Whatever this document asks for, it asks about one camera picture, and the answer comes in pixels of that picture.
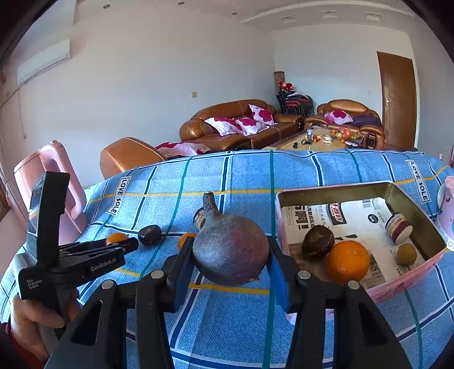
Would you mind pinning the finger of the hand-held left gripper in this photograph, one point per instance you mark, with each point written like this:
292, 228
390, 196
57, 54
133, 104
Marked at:
117, 244
95, 256

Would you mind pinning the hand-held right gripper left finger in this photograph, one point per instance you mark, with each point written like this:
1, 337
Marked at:
184, 264

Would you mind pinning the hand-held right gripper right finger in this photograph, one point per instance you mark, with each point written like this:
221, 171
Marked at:
280, 280

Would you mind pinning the dark brown wrinkled fruit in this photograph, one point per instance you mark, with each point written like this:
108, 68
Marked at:
149, 235
318, 241

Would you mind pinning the small glass jar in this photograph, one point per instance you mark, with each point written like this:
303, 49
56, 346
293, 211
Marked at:
199, 218

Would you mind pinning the purple round radish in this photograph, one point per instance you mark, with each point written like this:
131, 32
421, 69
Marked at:
230, 248

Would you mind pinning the large orange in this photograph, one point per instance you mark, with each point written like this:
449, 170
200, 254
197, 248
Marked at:
347, 262

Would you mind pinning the pink cardboard box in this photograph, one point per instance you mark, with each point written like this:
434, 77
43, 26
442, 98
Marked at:
408, 276

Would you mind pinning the layered cake piece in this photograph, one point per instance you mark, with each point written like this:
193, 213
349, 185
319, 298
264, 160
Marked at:
398, 229

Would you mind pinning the small yellow-brown fruit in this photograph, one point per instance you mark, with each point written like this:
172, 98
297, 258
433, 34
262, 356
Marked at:
407, 254

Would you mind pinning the person's left forearm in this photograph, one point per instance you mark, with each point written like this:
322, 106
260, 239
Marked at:
17, 349

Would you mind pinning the person's left hand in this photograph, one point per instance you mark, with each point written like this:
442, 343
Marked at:
32, 319

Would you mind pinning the pink chair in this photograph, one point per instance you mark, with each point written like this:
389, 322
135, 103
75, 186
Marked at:
74, 198

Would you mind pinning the brown leather sofa end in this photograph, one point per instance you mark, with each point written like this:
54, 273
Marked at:
127, 156

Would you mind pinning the newspaper box lining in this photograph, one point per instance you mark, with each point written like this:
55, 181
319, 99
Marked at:
358, 220

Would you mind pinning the blue plaid tablecloth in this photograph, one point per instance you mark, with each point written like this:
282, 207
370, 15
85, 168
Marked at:
248, 174

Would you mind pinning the brown leather three-seat sofa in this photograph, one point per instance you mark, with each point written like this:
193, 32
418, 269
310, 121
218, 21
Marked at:
202, 129

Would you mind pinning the wooden coffee table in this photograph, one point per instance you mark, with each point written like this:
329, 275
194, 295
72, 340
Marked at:
298, 140

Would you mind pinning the white pillow with magenta flowers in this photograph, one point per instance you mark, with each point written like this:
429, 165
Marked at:
262, 114
338, 116
251, 126
223, 126

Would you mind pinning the pile of assorted fruit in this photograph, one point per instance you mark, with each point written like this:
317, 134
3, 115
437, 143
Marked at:
344, 134

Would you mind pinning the white air conditioner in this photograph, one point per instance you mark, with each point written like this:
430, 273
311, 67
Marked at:
42, 62

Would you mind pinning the stack of black chairs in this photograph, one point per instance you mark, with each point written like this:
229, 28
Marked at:
296, 103

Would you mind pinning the pink cartoon cup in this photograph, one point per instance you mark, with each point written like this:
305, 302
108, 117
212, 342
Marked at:
447, 213

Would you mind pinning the purple cloth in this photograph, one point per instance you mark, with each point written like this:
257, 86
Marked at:
367, 121

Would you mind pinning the brown leather armchair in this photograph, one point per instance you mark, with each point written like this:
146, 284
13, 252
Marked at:
346, 105

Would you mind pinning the red plush toy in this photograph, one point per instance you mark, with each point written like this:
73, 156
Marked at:
284, 86

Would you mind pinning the tall patterned floor vase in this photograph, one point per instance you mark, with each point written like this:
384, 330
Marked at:
278, 78

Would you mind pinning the brown wooden door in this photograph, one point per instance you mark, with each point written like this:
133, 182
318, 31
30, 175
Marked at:
397, 101

